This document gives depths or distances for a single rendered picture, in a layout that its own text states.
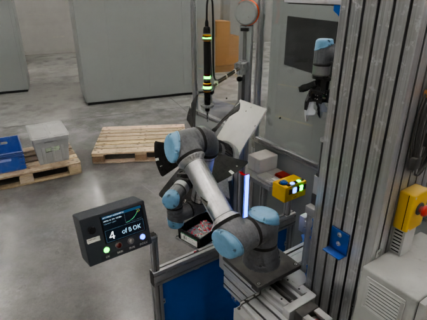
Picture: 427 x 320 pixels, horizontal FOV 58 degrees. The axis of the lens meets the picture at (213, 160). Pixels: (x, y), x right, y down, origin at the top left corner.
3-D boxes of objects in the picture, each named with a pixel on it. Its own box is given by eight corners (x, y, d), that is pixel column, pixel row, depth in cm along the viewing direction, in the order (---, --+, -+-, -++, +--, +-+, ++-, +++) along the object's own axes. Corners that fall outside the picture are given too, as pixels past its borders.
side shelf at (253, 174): (260, 163, 288) (260, 159, 286) (295, 181, 261) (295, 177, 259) (234, 171, 275) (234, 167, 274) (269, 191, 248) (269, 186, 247)
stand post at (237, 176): (234, 275, 297) (237, 136, 250) (241, 282, 290) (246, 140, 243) (229, 277, 295) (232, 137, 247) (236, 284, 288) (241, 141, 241)
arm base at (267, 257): (288, 263, 152) (290, 242, 148) (259, 278, 144) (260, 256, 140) (262, 244, 163) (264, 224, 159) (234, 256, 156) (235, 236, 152)
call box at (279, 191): (291, 190, 221) (293, 173, 217) (305, 197, 214) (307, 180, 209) (271, 197, 213) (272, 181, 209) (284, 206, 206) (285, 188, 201)
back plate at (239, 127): (175, 181, 261) (173, 181, 260) (229, 95, 262) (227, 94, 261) (220, 216, 221) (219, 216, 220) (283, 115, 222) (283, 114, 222)
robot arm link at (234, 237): (267, 240, 137) (197, 120, 155) (236, 256, 129) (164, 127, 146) (252, 251, 147) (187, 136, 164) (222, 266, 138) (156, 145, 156)
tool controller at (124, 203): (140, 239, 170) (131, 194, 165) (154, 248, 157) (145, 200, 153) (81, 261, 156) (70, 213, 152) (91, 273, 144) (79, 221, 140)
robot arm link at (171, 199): (161, 209, 170) (159, 193, 167) (171, 198, 180) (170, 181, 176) (177, 213, 168) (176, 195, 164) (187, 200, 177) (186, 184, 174)
